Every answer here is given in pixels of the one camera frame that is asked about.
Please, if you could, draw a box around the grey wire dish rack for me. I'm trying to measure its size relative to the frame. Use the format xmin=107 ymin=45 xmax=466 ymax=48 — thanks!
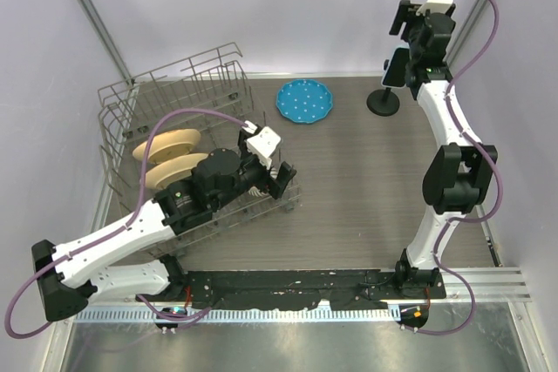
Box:
xmin=98 ymin=43 xmax=301 ymax=258

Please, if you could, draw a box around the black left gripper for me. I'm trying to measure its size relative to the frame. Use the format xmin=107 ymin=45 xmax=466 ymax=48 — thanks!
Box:
xmin=213 ymin=131 xmax=296 ymax=211

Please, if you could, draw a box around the phone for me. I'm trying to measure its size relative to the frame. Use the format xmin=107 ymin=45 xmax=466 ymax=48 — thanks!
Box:
xmin=382 ymin=47 xmax=410 ymax=88

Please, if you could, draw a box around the white slotted cable duct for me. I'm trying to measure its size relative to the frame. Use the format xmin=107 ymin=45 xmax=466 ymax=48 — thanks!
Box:
xmin=74 ymin=305 xmax=400 ymax=324

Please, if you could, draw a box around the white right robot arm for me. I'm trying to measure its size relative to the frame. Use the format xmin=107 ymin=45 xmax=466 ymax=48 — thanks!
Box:
xmin=383 ymin=0 xmax=498 ymax=298

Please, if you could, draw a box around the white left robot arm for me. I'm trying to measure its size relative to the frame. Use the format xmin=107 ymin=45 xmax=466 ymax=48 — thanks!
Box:
xmin=31 ymin=126 xmax=296 ymax=322

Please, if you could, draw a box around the blue polka dot plate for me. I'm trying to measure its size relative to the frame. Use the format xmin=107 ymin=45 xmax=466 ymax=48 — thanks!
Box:
xmin=276 ymin=78 xmax=333 ymax=125

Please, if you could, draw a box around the black phone stand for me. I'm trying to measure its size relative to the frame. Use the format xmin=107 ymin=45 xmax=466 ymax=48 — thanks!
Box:
xmin=366 ymin=59 xmax=400 ymax=117

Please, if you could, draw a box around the beige wooden bowl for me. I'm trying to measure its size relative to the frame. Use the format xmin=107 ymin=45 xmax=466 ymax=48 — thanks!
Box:
xmin=145 ymin=153 xmax=208 ymax=190
xmin=147 ymin=129 xmax=201 ymax=165

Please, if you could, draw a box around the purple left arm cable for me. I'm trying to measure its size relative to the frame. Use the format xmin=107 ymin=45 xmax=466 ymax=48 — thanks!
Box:
xmin=3 ymin=109 xmax=254 ymax=339

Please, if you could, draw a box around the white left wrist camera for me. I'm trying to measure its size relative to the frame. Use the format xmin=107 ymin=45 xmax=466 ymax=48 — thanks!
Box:
xmin=242 ymin=120 xmax=282 ymax=170

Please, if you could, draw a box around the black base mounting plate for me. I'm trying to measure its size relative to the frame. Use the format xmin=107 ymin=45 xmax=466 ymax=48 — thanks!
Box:
xmin=142 ymin=269 xmax=446 ymax=311

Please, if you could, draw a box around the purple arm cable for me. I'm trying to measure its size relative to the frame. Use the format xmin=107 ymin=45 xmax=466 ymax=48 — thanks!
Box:
xmin=418 ymin=0 xmax=505 ymax=334
xmin=3 ymin=109 xmax=254 ymax=339

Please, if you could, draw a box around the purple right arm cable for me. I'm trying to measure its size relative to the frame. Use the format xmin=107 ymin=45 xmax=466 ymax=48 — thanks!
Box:
xmin=418 ymin=0 xmax=505 ymax=334

